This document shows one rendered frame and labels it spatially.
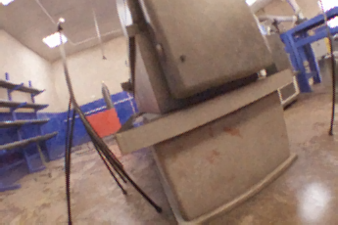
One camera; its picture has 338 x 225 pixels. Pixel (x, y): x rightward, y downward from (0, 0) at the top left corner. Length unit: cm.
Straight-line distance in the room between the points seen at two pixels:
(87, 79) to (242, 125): 590
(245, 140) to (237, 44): 37
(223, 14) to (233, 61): 19
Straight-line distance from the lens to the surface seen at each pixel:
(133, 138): 50
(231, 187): 71
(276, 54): 204
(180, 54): 51
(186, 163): 58
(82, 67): 642
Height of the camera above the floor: 51
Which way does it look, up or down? level
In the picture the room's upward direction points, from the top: 19 degrees counter-clockwise
